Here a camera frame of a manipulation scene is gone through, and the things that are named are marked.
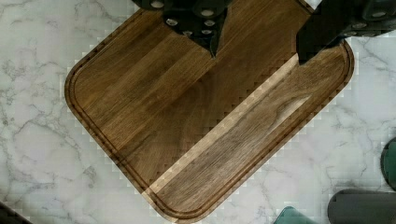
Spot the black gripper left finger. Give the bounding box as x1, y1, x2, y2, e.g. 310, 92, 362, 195
132, 0, 233, 58

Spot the teal green object bottom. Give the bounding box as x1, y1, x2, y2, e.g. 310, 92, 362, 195
274, 206, 318, 224

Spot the brown wooden cutting board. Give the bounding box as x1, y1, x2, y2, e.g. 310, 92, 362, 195
64, 0, 354, 224

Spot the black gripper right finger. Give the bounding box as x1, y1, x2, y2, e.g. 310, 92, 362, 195
296, 0, 396, 65

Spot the dark object bottom left corner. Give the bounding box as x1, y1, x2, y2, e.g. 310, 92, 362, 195
0, 203, 32, 224

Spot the dark grey rounded object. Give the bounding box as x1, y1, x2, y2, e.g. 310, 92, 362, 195
327, 189, 396, 224

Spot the dark green object right edge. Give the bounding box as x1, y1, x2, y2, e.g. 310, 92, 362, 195
380, 138, 396, 190

